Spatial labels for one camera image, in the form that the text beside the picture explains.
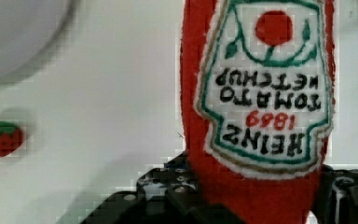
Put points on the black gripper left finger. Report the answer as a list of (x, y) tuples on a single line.
[(166, 195)]

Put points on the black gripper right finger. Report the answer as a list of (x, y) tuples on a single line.
[(337, 197)]

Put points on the red plush ketchup bottle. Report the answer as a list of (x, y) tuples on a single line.
[(257, 80)]

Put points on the grey round plate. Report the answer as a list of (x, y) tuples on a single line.
[(26, 27)]

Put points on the red toy strawberry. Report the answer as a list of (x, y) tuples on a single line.
[(11, 138)]

